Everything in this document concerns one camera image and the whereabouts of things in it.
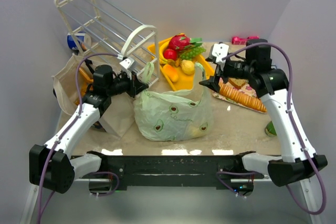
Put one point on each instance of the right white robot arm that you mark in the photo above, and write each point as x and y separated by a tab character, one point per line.
298	159

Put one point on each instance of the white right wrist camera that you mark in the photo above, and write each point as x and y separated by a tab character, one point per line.
217	52

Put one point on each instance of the pink dragon fruit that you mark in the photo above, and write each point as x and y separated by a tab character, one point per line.
182	42

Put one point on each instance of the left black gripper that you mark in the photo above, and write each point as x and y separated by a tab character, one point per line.
134	86

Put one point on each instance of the yellow banana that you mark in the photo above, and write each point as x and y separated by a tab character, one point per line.
163	61

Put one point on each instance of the light green plastic bag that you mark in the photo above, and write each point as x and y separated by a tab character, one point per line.
175	115

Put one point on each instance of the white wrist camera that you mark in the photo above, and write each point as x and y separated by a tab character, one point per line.
217	52
127	64

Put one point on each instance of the floral bread tray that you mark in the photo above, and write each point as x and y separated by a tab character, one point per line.
247	89

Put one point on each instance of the orange mango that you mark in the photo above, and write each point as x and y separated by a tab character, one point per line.
171	73

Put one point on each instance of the green bottle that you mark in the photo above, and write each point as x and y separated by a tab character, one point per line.
270	130

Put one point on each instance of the brown bread slice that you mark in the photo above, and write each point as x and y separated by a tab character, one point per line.
237	83

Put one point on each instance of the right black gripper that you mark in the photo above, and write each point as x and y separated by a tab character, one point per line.
217	78

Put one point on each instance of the long baguette loaf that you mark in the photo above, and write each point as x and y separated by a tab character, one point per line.
242	98

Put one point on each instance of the red apple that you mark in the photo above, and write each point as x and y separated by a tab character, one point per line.
170	54

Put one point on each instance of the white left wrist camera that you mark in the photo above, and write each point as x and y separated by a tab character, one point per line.
127	64

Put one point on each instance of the green grape bunch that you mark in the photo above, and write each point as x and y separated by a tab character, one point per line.
192	53

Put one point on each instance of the pink box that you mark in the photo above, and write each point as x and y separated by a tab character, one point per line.
242	41

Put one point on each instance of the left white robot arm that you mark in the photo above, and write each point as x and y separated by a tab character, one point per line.
51	165

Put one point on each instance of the orange kettle chips bag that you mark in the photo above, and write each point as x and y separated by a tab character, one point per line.
85	79

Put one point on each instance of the yellow pear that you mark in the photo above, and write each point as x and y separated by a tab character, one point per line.
188	67

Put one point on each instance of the white metal shelf rack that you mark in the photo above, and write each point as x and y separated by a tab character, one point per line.
101	26

